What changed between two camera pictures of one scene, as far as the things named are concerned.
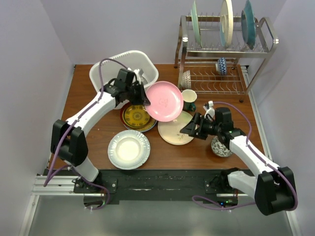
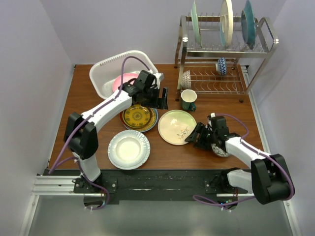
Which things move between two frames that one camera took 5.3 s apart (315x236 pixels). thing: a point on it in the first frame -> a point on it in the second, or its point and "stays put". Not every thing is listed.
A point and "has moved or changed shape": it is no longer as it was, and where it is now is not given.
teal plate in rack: x=248 y=26 stays put
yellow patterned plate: x=136 y=116 stays put
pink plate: x=166 y=101 has moved or changed shape
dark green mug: x=189 y=97 stays put
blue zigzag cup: x=221 y=66 stays put
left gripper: x=142 y=100 -> x=160 y=103
